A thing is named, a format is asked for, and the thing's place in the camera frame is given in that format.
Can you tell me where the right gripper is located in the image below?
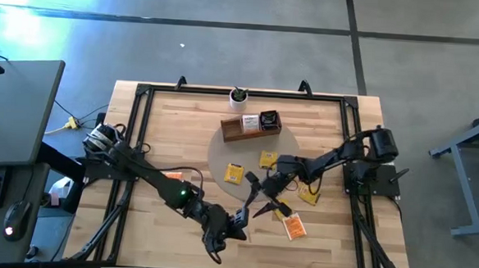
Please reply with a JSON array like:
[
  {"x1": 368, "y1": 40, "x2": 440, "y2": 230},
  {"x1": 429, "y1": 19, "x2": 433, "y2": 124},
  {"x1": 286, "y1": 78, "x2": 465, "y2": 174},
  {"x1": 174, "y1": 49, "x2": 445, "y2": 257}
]
[{"x1": 242, "y1": 166, "x2": 303, "y2": 222}]

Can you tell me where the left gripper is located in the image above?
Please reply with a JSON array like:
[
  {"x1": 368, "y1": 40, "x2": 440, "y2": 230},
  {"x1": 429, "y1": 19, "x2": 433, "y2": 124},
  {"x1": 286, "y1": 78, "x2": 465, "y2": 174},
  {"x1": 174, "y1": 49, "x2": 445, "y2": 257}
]
[{"x1": 198, "y1": 202, "x2": 251, "y2": 255}]

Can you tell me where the yellow tea packet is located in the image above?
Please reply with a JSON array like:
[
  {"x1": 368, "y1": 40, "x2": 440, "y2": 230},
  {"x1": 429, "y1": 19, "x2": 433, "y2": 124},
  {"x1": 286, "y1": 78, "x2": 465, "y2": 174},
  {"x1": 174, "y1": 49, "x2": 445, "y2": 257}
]
[
  {"x1": 223, "y1": 162, "x2": 246, "y2": 186},
  {"x1": 258, "y1": 150, "x2": 280, "y2": 170},
  {"x1": 271, "y1": 198, "x2": 293, "y2": 222},
  {"x1": 296, "y1": 181, "x2": 322, "y2": 207}
]

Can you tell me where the dark blue tea packet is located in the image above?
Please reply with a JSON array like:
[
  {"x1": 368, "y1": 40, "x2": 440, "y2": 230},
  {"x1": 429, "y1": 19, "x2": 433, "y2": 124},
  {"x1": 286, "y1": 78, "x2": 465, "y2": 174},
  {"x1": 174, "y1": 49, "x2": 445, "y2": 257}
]
[{"x1": 258, "y1": 109, "x2": 282, "y2": 132}]

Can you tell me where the wooden three-compartment tea box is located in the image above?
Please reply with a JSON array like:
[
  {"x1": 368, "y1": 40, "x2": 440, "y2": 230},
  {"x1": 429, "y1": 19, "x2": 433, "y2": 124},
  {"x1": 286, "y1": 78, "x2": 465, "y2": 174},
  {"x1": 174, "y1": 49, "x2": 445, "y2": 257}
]
[{"x1": 218, "y1": 107, "x2": 285, "y2": 147}]

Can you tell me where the round grey placemat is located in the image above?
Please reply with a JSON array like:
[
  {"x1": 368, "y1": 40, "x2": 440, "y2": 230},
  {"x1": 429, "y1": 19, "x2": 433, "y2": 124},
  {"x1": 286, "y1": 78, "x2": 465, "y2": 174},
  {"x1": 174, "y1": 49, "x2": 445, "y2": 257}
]
[{"x1": 205, "y1": 122, "x2": 303, "y2": 206}]

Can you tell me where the white pot with succulent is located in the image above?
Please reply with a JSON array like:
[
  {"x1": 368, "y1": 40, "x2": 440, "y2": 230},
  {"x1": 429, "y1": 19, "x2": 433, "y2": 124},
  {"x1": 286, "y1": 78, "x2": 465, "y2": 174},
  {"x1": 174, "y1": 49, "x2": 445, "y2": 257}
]
[{"x1": 227, "y1": 87, "x2": 250, "y2": 113}]

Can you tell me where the black floor tape strip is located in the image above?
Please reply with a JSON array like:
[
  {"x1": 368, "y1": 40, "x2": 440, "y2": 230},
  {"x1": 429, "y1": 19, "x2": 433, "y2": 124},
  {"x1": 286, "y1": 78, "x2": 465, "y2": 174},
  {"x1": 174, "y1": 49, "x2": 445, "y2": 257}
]
[
  {"x1": 0, "y1": 4, "x2": 479, "y2": 45},
  {"x1": 340, "y1": 0, "x2": 373, "y2": 97}
]

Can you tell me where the white plastic part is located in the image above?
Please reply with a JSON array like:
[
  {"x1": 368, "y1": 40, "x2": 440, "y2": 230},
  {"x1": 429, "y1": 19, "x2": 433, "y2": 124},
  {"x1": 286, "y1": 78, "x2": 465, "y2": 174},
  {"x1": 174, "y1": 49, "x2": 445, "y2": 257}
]
[{"x1": 49, "y1": 175, "x2": 72, "y2": 196}]

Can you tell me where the black computer mouse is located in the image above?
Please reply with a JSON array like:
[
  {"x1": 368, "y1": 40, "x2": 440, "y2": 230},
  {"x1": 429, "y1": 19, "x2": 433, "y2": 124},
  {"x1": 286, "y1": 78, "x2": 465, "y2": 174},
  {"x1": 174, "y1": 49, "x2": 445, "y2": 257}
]
[{"x1": 2, "y1": 199, "x2": 33, "y2": 243}]

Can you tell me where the grey desk top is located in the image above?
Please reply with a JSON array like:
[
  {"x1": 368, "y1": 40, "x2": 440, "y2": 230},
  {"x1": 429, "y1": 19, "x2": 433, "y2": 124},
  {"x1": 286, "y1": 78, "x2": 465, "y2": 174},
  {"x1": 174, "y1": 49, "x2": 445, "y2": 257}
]
[{"x1": 0, "y1": 57, "x2": 66, "y2": 170}]

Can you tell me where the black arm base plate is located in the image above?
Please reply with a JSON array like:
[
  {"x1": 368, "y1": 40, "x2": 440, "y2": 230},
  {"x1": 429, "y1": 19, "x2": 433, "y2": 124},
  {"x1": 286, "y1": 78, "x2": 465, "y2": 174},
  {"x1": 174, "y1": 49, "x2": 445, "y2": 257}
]
[
  {"x1": 75, "y1": 145, "x2": 145, "y2": 183},
  {"x1": 340, "y1": 161, "x2": 410, "y2": 198}
]

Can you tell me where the black metal table frame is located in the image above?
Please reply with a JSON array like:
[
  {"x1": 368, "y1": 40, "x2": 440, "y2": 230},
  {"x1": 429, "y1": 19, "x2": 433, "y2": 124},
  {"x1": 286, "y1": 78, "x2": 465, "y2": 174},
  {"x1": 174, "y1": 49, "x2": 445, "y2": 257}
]
[{"x1": 62, "y1": 79, "x2": 422, "y2": 268}]

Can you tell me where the black desk bracket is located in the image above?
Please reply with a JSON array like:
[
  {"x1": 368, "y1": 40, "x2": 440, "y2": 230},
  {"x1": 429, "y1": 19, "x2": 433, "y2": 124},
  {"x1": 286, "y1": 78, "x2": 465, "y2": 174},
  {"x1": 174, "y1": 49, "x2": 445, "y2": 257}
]
[{"x1": 33, "y1": 142, "x2": 89, "y2": 216}]

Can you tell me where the yellow power cable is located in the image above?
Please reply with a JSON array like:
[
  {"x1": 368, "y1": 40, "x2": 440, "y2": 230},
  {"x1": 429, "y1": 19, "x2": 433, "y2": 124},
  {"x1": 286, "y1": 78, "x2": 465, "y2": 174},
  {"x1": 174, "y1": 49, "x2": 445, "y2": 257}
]
[{"x1": 44, "y1": 114, "x2": 80, "y2": 138}]

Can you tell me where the grey metal table frame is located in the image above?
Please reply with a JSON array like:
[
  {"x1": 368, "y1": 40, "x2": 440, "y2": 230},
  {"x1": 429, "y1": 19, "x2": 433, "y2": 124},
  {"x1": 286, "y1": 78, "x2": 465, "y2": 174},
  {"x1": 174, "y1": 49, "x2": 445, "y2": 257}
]
[{"x1": 424, "y1": 101, "x2": 479, "y2": 240}]

